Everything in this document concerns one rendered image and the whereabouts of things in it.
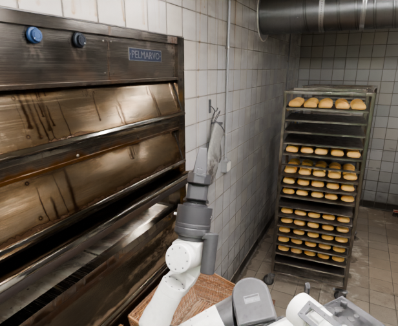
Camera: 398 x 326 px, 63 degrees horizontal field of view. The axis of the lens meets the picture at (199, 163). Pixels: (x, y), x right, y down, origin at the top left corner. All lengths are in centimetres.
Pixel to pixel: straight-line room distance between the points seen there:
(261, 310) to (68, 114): 84
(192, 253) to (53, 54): 76
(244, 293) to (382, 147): 440
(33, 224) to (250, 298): 68
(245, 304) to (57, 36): 96
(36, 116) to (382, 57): 448
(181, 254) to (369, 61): 449
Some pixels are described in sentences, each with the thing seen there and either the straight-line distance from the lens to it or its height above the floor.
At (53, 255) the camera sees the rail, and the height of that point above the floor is 144.
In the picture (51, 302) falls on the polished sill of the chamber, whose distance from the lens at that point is 131.
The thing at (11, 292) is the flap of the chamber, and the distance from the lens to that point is 99.
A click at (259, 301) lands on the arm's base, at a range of 87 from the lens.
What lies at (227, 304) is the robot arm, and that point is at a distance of 90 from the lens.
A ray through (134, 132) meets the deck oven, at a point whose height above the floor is 168.
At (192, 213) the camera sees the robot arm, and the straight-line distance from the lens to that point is 77.
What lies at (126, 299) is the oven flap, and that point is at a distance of 161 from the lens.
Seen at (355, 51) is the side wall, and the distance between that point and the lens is 501.
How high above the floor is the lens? 195
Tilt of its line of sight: 16 degrees down
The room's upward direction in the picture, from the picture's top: straight up
